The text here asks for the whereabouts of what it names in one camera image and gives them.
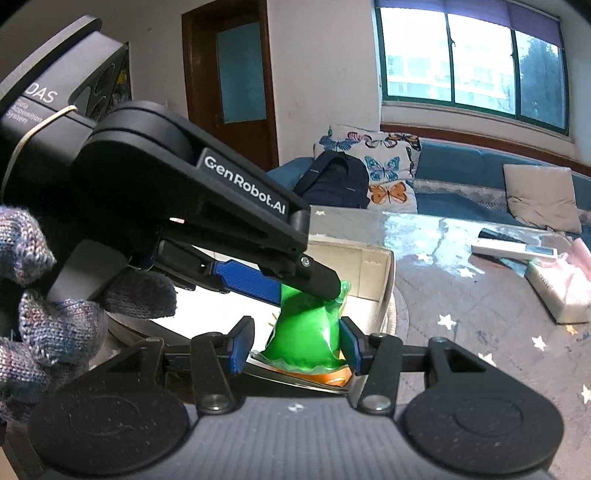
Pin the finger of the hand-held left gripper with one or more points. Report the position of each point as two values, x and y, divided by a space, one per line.
249 277
321 279

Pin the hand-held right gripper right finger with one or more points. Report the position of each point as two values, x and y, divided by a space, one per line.
348 346

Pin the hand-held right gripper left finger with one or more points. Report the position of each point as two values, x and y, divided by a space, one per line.
242 344

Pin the orange packet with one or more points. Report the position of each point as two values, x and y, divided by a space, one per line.
334 376

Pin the cardboard box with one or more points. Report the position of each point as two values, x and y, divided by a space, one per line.
364 272

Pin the green packet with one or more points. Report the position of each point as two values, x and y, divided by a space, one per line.
304 332

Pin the person's left hand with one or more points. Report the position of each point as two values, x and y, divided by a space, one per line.
60 332

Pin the black backpack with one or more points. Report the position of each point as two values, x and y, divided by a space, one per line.
334 180

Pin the grey star print tablecloth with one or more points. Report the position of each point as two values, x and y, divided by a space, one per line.
461 332

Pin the yellow rubber band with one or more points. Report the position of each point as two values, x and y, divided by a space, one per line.
51 118

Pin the brown wooden door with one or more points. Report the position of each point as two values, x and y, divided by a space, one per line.
231 87

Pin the butterfly print pillow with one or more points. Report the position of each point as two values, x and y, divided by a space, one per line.
383 166

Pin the blue sofa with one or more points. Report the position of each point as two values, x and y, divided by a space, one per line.
466 166

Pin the white remote control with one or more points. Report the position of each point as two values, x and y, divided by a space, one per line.
512 250

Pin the pink soft tissue pack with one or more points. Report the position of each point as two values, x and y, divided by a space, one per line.
561 286

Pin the grey cushion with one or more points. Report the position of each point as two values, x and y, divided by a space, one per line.
542 196

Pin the green framed window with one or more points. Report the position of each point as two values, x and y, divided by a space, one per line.
461 55

